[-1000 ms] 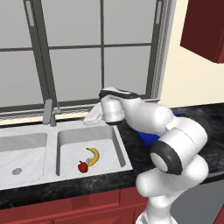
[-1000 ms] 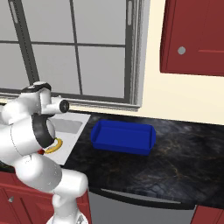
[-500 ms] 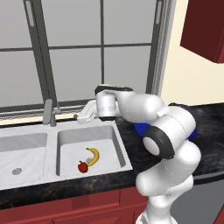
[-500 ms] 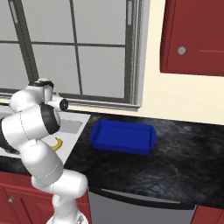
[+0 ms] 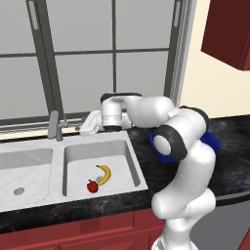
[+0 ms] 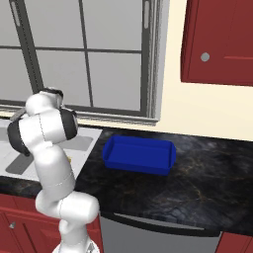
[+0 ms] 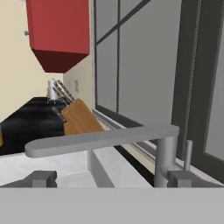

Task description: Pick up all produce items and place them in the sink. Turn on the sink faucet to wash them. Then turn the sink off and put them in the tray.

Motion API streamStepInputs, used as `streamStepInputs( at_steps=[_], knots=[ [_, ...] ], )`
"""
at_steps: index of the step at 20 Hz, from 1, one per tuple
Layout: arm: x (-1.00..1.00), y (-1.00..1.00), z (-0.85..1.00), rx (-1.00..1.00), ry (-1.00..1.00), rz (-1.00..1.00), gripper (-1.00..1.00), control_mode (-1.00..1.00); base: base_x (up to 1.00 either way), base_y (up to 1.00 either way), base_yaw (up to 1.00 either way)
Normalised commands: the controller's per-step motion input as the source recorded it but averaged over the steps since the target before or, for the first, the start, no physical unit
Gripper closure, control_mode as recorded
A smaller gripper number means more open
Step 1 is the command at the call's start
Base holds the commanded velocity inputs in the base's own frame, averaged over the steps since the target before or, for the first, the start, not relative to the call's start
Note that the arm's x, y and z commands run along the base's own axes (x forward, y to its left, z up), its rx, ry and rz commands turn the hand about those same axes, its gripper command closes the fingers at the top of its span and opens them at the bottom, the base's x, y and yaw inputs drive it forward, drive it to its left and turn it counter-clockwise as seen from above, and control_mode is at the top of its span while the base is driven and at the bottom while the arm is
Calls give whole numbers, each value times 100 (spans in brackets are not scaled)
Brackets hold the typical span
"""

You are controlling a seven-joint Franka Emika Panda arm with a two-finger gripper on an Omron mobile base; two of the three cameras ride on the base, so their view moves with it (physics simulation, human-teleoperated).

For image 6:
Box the blue rectangular tray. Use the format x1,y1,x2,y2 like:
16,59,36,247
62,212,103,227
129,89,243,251
102,134,177,177

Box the grey steel sink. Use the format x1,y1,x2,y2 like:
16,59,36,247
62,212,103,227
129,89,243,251
0,118,104,183

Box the grey framed window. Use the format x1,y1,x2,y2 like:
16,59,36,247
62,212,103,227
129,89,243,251
0,0,172,127

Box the round grey cupboard knob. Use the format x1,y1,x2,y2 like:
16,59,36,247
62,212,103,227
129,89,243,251
200,51,211,63

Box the grey dishwasher front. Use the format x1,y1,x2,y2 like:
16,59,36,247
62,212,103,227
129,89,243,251
99,211,222,253

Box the red narrow base cupboard door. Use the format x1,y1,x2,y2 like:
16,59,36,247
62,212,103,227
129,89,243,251
214,230,253,253

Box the grey dishwasher handle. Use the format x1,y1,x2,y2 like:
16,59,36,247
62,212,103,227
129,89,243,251
113,211,206,232

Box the red wall cupboard door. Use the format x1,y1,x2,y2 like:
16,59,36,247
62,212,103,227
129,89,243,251
180,0,253,88

